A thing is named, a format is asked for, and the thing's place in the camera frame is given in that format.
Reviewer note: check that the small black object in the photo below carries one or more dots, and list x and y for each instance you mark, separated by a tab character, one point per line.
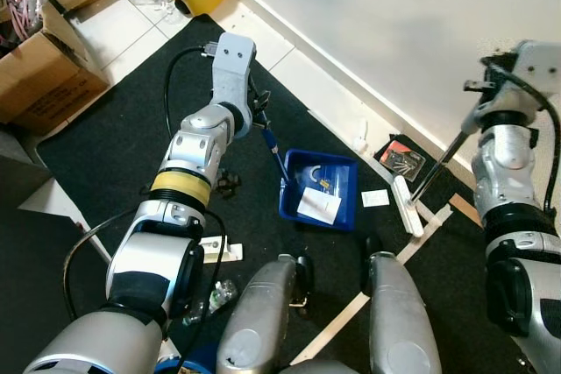
229	184

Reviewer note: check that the black floor mat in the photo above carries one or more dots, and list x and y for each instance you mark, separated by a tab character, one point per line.
131	155

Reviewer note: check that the grey robot leg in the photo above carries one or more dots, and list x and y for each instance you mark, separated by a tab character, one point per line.
399	321
259	321

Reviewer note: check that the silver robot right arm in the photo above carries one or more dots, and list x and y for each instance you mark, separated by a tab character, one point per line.
508	172

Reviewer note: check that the white broom with grey grip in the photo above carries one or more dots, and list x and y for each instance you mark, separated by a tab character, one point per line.
408	208

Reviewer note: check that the small white rectangular box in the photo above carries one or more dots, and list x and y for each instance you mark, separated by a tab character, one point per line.
219	250

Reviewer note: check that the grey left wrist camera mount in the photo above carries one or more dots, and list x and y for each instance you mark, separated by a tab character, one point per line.
232	63

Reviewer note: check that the grey robot left leg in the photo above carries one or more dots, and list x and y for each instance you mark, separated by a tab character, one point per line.
259	321

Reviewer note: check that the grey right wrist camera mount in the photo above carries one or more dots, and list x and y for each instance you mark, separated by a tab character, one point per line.
539	63

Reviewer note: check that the orange and black blister pack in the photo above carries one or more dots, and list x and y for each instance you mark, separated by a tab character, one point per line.
403	161

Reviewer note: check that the long tan floor tape strip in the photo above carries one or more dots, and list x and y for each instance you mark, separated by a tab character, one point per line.
351	308

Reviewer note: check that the clear plastic bottle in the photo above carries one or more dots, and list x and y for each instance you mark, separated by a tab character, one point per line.
215	297

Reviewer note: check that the small white card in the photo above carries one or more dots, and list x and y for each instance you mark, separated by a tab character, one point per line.
375	199

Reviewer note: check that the small white plastic piece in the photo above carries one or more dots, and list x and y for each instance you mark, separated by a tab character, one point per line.
361	136

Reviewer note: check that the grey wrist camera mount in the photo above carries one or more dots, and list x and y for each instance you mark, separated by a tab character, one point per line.
232	63
539	63

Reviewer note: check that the white paper sheet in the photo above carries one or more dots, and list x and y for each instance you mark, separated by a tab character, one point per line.
320	206

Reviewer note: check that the pink patterned bag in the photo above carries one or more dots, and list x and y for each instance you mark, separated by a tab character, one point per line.
17	6

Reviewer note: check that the grey robot right leg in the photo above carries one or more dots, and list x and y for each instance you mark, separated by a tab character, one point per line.
399	321

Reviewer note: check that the clear plastic wrapper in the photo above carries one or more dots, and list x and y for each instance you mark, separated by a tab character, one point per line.
329	177

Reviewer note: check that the large cardboard box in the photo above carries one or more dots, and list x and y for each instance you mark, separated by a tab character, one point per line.
53	76

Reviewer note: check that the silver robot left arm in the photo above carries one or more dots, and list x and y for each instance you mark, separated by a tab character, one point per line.
188	159

